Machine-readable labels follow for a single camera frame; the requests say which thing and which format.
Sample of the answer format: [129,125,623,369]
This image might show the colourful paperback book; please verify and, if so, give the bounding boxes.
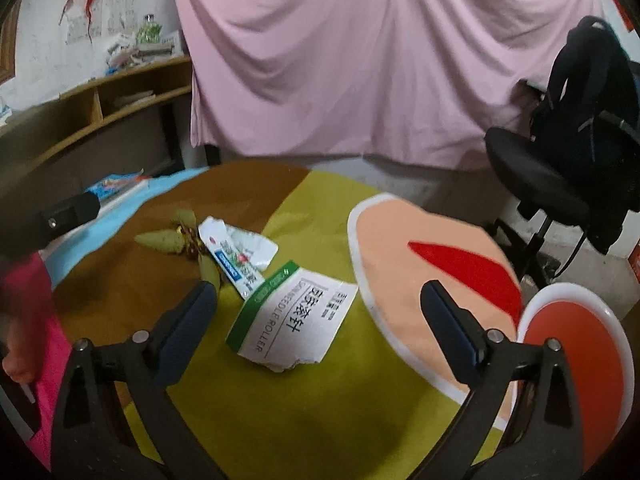
[85,172,151,211]

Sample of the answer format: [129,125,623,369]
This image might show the dark blue backpack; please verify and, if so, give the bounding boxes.
[530,15,640,256]

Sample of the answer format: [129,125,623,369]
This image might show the colourful patchwork blanket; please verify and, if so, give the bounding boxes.
[30,160,531,480]

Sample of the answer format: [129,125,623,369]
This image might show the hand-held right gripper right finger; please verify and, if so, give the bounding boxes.
[420,280,586,480]

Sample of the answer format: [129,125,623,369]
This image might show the pink hanging sheet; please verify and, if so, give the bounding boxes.
[170,0,608,171]

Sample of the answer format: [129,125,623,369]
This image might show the black office chair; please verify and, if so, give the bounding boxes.
[484,60,640,291]

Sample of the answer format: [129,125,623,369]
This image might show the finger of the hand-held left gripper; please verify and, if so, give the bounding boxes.
[37,192,101,243]

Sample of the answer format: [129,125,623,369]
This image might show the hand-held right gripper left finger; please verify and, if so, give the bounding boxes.
[50,280,221,480]

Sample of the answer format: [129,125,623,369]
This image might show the glass jar of green sweets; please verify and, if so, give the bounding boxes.
[136,12,162,43]

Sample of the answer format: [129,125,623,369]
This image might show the white green toothpaste tube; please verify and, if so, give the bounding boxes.
[197,215,279,301]

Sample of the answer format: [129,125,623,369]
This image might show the white green-edged box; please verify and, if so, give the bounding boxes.
[225,260,360,373]

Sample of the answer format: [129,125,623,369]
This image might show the stack of books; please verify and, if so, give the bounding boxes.
[105,30,183,68]

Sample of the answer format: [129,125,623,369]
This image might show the orange plastic basin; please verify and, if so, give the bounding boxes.
[517,282,632,476]

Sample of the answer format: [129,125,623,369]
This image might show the wooden shelf desk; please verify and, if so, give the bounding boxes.
[0,55,193,201]

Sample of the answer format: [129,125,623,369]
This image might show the person's left hand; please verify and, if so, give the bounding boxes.
[1,320,36,383]

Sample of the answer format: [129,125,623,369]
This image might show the pile of shelf papers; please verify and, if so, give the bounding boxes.
[112,90,156,108]

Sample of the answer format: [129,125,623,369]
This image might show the white wall calendar sheets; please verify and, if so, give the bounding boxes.
[65,0,138,46]

